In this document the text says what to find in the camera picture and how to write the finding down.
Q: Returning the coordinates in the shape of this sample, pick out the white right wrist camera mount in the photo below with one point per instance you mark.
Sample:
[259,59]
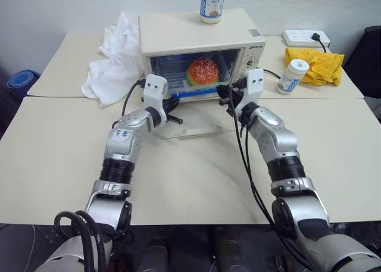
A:
[253,83]

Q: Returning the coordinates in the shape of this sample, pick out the black chair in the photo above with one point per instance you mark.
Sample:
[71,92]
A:
[364,63]

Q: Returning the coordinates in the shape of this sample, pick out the black power plug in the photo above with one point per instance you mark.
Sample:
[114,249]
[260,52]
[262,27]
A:
[318,37]

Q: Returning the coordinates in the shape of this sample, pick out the toy hamburger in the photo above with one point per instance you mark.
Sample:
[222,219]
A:
[203,71]

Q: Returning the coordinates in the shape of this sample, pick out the yellow cloth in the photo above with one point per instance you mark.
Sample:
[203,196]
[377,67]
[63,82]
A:
[323,66]

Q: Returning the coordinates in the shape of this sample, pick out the blue round container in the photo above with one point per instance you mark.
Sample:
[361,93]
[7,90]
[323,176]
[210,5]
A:
[23,79]

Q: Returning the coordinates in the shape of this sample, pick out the white dressing bottle blue label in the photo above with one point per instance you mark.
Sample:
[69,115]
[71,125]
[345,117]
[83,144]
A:
[212,7]
[290,78]

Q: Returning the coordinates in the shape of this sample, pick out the white power strip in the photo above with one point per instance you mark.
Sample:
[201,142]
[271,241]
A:
[297,37]

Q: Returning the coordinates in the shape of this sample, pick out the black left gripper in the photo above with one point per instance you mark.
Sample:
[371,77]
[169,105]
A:
[170,104]

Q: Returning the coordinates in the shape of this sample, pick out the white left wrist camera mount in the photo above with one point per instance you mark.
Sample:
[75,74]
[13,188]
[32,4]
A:
[155,87]

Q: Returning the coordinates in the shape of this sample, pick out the white crumpled cloth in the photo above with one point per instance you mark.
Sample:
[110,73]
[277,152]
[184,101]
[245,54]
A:
[117,60]

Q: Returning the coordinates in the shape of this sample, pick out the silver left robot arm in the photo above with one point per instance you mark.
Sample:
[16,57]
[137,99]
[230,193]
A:
[123,136]

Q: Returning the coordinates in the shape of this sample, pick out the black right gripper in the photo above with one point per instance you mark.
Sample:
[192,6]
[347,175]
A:
[233,98]

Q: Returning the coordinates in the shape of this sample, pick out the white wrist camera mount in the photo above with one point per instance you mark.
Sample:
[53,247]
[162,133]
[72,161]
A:
[155,87]
[253,83]

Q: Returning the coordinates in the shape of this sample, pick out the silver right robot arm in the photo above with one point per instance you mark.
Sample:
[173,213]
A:
[278,135]

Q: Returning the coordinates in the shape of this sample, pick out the cream toaster oven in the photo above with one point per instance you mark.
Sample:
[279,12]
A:
[178,31]

